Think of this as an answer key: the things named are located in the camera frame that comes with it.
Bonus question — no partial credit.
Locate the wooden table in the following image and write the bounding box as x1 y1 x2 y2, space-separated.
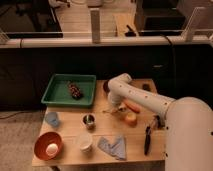
32 80 165 166

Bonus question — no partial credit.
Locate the white paper cup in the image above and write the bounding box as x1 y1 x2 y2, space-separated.
76 133 93 153

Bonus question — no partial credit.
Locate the white egg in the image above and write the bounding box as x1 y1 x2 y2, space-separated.
46 143 58 156

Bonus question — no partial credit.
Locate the purple bowl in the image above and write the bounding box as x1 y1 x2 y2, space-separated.
103 80 110 94

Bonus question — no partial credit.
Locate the black rectangular remote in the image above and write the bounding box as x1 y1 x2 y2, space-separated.
142 84 151 91

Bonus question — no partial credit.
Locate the green plastic tray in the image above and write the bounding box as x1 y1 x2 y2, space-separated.
41 74 96 108

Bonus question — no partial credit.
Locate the small metal cup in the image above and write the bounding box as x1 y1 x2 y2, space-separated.
83 114 95 129

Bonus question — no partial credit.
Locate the red bowl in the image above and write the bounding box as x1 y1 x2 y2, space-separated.
34 132 62 161

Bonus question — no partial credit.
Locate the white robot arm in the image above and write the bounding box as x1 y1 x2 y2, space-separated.
108 73 213 171

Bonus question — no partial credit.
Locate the light blue plastic cup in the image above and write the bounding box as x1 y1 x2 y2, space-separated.
45 112 60 127

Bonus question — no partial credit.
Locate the orange round fruit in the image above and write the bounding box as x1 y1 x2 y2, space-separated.
124 113 137 126

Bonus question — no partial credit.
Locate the small brush block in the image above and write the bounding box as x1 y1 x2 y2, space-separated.
153 115 163 129

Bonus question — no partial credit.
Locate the brown pine cone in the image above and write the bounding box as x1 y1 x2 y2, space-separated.
68 83 83 100

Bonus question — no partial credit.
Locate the orange carrot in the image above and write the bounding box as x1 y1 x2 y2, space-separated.
123 100 140 113

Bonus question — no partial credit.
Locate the blue grey cloth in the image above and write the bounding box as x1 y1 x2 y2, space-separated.
97 135 126 160

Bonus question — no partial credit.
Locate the thin metal fork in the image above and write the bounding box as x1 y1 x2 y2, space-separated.
102 108 117 114

